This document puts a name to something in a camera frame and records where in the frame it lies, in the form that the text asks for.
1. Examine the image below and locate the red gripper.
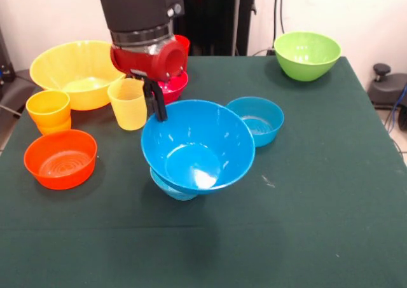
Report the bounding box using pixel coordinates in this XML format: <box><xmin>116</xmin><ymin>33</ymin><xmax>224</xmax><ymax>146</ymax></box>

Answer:
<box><xmin>109</xmin><ymin>35</ymin><xmax>189</xmax><ymax>123</ymax></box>

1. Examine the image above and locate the large blue bowl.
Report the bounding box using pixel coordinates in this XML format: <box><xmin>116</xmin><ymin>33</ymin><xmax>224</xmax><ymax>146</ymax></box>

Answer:
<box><xmin>141</xmin><ymin>99</ymin><xmax>256</xmax><ymax>192</ymax></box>

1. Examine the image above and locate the small light blue bowl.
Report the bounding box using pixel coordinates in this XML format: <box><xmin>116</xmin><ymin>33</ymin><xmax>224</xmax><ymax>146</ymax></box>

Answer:
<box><xmin>149</xmin><ymin>167</ymin><xmax>200</xmax><ymax>202</ymax></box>

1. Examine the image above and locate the flat-bottomed blue bowl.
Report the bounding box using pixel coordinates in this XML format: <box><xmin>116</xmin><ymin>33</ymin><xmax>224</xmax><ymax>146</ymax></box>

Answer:
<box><xmin>224</xmin><ymin>96</ymin><xmax>285</xmax><ymax>148</ymax></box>

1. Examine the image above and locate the green bowl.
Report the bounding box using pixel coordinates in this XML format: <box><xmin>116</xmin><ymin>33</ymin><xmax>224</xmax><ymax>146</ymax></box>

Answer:
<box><xmin>273</xmin><ymin>31</ymin><xmax>342</xmax><ymax>82</ymax></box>

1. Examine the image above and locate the magenta bowl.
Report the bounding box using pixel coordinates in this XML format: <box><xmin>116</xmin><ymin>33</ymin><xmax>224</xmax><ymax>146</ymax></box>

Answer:
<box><xmin>157</xmin><ymin>71</ymin><xmax>190</xmax><ymax>105</ymax></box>

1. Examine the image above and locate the pale yellow cup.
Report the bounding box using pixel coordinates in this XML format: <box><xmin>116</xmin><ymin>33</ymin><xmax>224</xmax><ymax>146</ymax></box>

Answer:
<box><xmin>107</xmin><ymin>78</ymin><xmax>149</xmax><ymax>132</ymax></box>

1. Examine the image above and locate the red cup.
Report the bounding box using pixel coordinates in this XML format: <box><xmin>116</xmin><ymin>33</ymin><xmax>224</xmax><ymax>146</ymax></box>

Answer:
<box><xmin>174</xmin><ymin>34</ymin><xmax>191</xmax><ymax>57</ymax></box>

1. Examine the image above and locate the large yellow bowl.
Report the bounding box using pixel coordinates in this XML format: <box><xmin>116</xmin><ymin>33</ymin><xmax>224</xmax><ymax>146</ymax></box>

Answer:
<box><xmin>29</xmin><ymin>40</ymin><xmax>127</xmax><ymax>111</ymax></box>

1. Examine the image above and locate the orange cup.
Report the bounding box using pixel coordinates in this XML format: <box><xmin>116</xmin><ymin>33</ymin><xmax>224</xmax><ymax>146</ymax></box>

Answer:
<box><xmin>35</xmin><ymin>118</ymin><xmax>72</xmax><ymax>136</ymax></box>

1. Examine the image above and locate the amber yellow cup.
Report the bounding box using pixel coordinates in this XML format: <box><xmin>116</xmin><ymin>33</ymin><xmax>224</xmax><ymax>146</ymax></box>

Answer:
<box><xmin>25</xmin><ymin>90</ymin><xmax>71</xmax><ymax>127</ymax></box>

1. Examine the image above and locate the orange bowl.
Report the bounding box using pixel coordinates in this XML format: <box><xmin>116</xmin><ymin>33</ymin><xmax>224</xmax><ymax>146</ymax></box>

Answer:
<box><xmin>23</xmin><ymin>129</ymin><xmax>98</xmax><ymax>191</ymax></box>

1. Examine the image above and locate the dark green tablecloth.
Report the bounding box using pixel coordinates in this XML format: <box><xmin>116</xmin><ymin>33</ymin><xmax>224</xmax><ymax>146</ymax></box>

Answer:
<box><xmin>0</xmin><ymin>55</ymin><xmax>407</xmax><ymax>288</ymax></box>

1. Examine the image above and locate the black equipment box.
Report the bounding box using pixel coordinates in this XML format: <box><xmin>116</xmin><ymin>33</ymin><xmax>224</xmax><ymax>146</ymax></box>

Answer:
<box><xmin>0</xmin><ymin>27</ymin><xmax>17</xmax><ymax>85</ymax></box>

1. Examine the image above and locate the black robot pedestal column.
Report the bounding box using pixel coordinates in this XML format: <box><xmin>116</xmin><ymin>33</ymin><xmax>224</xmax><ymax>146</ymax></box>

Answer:
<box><xmin>173</xmin><ymin>0</ymin><xmax>258</xmax><ymax>57</ymax></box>

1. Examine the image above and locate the black pedestal foot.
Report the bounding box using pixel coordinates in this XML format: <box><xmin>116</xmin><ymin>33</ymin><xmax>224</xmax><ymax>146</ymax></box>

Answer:
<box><xmin>0</xmin><ymin>68</ymin><xmax>38</xmax><ymax>117</ymax></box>
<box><xmin>370</xmin><ymin>62</ymin><xmax>407</xmax><ymax>109</ymax></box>

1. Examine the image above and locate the black wall cable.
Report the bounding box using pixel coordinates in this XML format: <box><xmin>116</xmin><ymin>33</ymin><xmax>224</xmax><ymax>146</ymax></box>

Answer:
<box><xmin>272</xmin><ymin>0</ymin><xmax>280</xmax><ymax>43</ymax></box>
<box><xmin>279</xmin><ymin>0</ymin><xmax>288</xmax><ymax>34</ymax></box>

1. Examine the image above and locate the blue cable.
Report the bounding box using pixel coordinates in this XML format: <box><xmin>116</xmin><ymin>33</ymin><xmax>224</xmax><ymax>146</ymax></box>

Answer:
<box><xmin>388</xmin><ymin>84</ymin><xmax>407</xmax><ymax>133</ymax></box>

